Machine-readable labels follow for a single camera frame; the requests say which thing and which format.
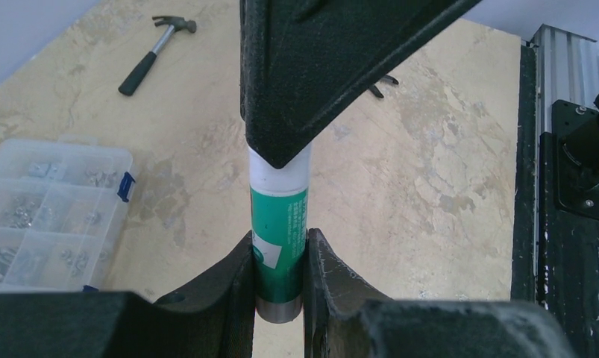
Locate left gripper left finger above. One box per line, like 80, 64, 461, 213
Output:
0, 235, 255, 357

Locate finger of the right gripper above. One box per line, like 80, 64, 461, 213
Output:
239, 0, 475, 169

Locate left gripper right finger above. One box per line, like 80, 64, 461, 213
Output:
303, 229, 575, 357

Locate green white glue stick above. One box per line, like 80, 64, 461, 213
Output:
249, 145, 312, 324

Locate black pliers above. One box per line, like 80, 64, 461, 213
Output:
367, 74, 400, 100

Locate clear plastic screw box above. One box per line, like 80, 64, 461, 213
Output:
0, 138, 137, 292

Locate black handled hammer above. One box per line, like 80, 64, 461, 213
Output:
118, 16, 198, 96

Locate black base frame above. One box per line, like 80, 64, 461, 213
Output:
510, 45, 599, 357

